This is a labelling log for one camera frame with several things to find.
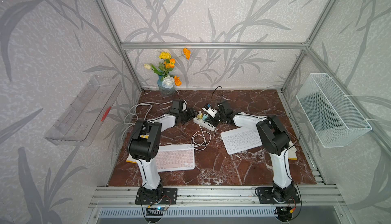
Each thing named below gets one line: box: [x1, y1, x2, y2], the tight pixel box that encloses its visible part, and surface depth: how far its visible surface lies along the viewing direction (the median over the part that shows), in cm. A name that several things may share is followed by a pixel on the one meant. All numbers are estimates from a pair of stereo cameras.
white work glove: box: [287, 145, 298, 161], surface depth 90 cm
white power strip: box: [192, 117, 217, 132], surface depth 101 cm
